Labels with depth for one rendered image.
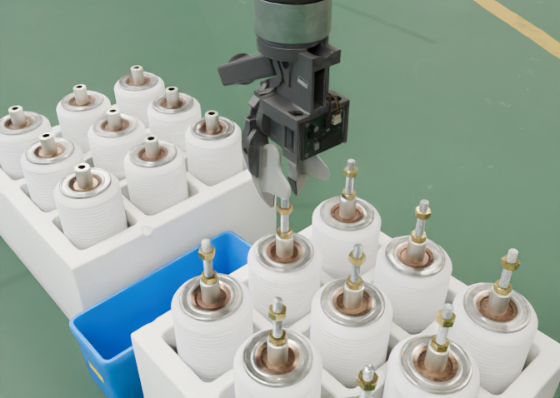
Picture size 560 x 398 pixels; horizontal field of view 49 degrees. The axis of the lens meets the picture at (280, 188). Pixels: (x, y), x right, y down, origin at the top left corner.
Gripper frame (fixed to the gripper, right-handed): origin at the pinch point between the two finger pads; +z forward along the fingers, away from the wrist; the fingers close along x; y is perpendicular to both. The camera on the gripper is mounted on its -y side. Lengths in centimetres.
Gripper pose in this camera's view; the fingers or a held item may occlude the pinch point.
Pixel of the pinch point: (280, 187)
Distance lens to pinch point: 73.3
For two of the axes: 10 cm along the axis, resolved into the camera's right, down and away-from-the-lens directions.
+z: 0.0, 8.1, 5.9
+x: 7.9, -3.7, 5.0
